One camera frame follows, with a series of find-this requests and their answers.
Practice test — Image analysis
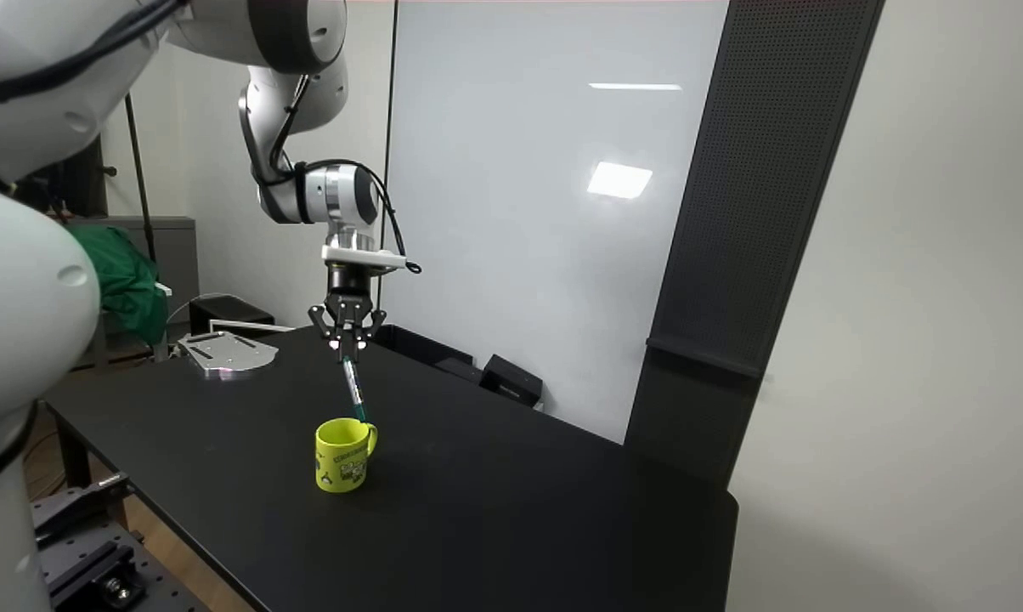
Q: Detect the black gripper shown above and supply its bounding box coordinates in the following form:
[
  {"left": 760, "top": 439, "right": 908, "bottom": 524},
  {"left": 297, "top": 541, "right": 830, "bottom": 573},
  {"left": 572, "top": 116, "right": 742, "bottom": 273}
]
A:
[{"left": 304, "top": 263, "right": 388, "bottom": 365}]

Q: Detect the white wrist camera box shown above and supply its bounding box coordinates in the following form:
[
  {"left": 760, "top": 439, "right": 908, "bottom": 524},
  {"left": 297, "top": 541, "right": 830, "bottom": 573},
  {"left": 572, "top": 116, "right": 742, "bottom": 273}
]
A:
[{"left": 320, "top": 245, "right": 423, "bottom": 280}]

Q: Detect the black perforated breadboard table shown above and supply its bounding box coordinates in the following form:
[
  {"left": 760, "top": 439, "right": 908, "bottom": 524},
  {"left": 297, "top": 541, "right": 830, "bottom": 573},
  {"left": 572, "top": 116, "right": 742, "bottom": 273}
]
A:
[{"left": 27, "top": 473, "right": 214, "bottom": 612}]

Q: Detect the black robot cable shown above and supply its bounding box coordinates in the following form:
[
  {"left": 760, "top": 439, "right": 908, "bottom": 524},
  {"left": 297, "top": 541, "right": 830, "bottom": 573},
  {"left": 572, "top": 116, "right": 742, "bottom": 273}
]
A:
[{"left": 0, "top": 0, "right": 423, "bottom": 275}]

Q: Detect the large whiteboard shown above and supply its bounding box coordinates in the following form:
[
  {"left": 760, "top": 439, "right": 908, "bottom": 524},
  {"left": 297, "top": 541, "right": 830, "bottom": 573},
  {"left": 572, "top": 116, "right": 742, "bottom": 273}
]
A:
[{"left": 378, "top": 0, "right": 735, "bottom": 447}]

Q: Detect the black square box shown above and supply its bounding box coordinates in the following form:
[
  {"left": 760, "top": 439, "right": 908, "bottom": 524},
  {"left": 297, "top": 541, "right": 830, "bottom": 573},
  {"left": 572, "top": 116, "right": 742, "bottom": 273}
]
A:
[{"left": 186, "top": 291, "right": 278, "bottom": 335}]

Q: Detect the green marker with colourful label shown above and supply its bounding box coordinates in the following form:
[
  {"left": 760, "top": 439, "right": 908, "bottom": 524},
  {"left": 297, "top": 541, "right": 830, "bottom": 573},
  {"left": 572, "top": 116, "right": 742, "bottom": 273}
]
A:
[{"left": 336, "top": 354, "right": 371, "bottom": 414}]

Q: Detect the green cloth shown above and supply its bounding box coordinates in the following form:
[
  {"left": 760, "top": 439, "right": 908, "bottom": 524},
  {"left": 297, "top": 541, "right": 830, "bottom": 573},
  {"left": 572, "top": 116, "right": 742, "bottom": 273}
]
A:
[{"left": 72, "top": 222, "right": 173, "bottom": 345}]

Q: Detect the small black box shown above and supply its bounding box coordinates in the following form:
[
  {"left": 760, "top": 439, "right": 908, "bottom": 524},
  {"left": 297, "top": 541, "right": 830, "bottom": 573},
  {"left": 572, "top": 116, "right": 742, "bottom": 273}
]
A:
[{"left": 474, "top": 354, "right": 548, "bottom": 409}]

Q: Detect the yellow-green mug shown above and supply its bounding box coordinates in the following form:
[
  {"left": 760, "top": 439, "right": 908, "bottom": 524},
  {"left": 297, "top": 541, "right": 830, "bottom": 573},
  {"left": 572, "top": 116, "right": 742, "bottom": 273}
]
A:
[{"left": 312, "top": 414, "right": 380, "bottom": 495}]

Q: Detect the black tripod stand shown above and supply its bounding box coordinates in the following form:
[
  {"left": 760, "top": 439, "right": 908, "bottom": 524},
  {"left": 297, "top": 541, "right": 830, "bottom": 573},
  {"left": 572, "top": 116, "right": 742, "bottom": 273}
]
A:
[{"left": 117, "top": 90, "right": 162, "bottom": 266}]

